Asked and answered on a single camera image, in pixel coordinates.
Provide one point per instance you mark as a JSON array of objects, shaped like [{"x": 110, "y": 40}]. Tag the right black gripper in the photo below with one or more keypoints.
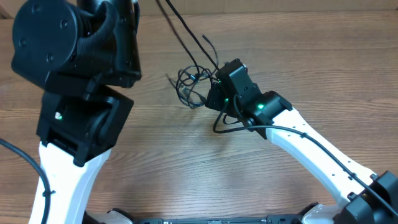
[{"x": 213, "y": 102}]

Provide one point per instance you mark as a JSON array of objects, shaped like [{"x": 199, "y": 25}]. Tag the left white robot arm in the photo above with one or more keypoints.
[{"x": 79, "y": 55}]

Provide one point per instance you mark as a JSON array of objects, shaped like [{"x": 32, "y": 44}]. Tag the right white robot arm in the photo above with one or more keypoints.
[{"x": 360, "y": 194}]

